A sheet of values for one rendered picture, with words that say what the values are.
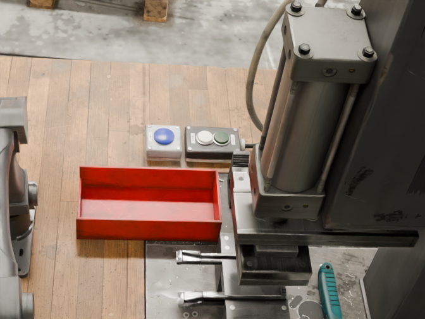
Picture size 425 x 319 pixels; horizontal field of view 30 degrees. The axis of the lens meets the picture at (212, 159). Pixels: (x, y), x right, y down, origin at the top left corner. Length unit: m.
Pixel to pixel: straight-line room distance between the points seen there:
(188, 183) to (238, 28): 1.84
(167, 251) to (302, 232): 0.36
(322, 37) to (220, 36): 2.33
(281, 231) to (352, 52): 0.33
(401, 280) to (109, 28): 2.14
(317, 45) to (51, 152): 0.78
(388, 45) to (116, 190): 0.75
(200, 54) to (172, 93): 1.46
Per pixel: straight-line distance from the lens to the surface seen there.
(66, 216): 1.44
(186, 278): 1.37
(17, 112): 0.99
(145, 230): 1.38
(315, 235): 1.11
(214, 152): 1.51
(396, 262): 1.27
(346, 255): 1.46
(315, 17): 0.91
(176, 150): 1.51
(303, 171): 1.00
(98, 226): 1.38
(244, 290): 1.27
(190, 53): 3.10
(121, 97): 1.63
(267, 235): 1.10
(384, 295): 1.33
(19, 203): 1.28
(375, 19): 0.89
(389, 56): 0.84
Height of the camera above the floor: 2.06
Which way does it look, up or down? 49 degrees down
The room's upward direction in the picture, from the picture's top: 10 degrees clockwise
